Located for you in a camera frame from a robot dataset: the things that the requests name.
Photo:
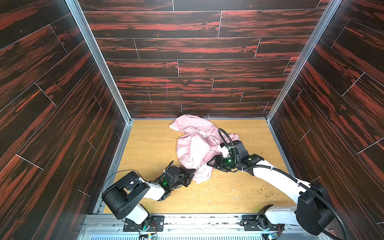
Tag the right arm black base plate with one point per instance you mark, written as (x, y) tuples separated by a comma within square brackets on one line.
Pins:
[(259, 223)]

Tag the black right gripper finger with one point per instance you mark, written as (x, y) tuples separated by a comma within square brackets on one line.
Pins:
[(222, 169), (214, 163)]

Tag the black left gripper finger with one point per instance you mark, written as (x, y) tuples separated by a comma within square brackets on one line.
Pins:
[(190, 172), (186, 182)]

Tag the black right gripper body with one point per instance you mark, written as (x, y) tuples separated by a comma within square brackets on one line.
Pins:
[(220, 162)]

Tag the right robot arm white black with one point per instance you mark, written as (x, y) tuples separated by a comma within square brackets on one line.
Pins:
[(313, 209)]

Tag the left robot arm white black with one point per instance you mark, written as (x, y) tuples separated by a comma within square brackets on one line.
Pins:
[(124, 196)]

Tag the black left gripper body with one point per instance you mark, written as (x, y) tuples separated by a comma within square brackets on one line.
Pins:
[(182, 176)]

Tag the pink zip-up jacket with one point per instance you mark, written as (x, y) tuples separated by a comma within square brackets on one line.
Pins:
[(199, 144)]

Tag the aluminium front rail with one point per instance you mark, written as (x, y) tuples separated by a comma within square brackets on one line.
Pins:
[(188, 227)]

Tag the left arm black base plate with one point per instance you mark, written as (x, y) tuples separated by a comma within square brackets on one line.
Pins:
[(153, 223)]

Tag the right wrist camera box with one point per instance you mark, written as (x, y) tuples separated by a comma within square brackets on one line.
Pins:
[(225, 151)]

